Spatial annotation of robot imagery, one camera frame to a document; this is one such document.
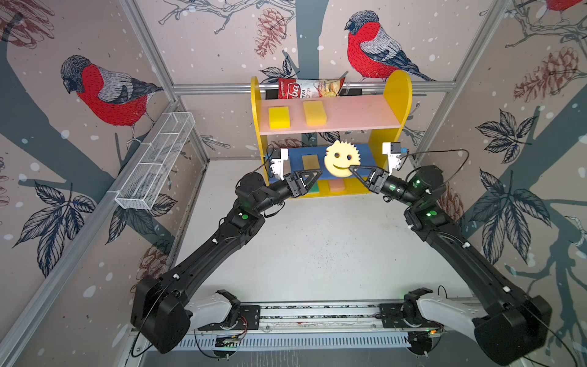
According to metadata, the smiley face sponge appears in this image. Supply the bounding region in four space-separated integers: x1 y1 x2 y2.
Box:
323 141 361 178

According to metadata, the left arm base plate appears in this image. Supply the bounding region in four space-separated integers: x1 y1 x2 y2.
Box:
219 305 261 331

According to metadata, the yellow shelf with coloured boards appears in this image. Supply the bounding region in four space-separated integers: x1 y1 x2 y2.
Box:
251 71 413 197

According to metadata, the bright yellow square sponge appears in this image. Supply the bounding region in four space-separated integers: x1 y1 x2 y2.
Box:
268 106 290 130

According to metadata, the yellow rectangular sponge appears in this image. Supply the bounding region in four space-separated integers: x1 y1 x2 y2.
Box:
303 100 327 126

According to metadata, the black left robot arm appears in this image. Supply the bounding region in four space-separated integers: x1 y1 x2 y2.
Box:
131 169 322 354

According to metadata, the red cassava chips bag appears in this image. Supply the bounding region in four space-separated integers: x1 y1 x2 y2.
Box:
278 78 345 99

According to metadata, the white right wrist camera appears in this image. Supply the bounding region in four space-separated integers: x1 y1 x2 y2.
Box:
382 142 408 173

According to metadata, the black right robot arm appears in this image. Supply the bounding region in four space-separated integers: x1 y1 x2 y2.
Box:
349 165 552 366

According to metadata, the white wire mesh basket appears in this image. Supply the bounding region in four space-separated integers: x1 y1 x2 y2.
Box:
115 112 195 210

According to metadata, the salmon orange sponge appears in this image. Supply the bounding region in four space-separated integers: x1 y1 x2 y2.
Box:
328 179 346 193

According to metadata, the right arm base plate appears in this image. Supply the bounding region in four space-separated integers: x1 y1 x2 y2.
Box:
377 303 443 330

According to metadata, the pale yellow sponge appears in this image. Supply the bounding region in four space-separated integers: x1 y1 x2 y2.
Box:
302 154 320 171

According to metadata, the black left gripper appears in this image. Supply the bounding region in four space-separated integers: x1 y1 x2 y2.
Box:
253 170 319 216

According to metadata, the green scrub sponge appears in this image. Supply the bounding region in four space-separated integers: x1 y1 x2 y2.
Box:
308 183 319 194

